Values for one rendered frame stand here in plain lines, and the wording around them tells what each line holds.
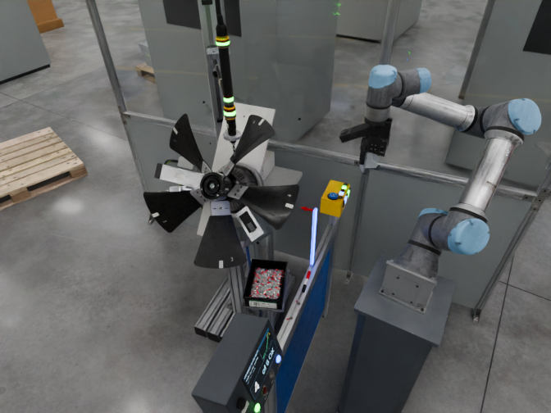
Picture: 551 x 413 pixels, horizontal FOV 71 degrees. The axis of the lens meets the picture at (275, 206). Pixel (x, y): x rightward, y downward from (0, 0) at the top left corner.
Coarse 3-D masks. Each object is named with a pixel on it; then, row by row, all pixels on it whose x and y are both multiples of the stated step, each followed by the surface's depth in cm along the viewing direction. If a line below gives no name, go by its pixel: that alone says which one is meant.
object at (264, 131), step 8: (248, 120) 171; (256, 120) 166; (264, 120) 162; (248, 128) 168; (256, 128) 163; (264, 128) 160; (272, 128) 157; (248, 136) 164; (256, 136) 161; (264, 136) 158; (272, 136) 156; (240, 144) 167; (248, 144) 161; (256, 144) 158; (240, 152) 163; (248, 152) 159; (232, 160) 166
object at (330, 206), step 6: (330, 180) 188; (330, 186) 185; (336, 186) 185; (342, 186) 185; (348, 186) 185; (330, 192) 181; (336, 192) 181; (324, 198) 178; (330, 198) 177; (336, 198) 177; (342, 198) 178; (324, 204) 180; (330, 204) 178; (336, 204) 177; (342, 204) 178; (324, 210) 182; (330, 210) 180; (336, 210) 179; (342, 210) 182
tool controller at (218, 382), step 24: (240, 336) 106; (264, 336) 106; (216, 360) 102; (240, 360) 100; (264, 360) 107; (216, 384) 96; (240, 384) 96; (264, 384) 108; (216, 408) 94; (240, 408) 94
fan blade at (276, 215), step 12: (252, 192) 163; (264, 192) 163; (276, 192) 162; (288, 192) 161; (252, 204) 159; (264, 204) 158; (276, 204) 158; (264, 216) 155; (276, 216) 155; (288, 216) 154; (276, 228) 153
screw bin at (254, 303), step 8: (256, 264) 177; (264, 264) 177; (272, 264) 176; (280, 264) 175; (248, 272) 170; (248, 280) 168; (248, 288) 170; (248, 296) 168; (280, 296) 168; (248, 304) 163; (256, 304) 162; (264, 304) 162; (272, 304) 161; (280, 304) 160
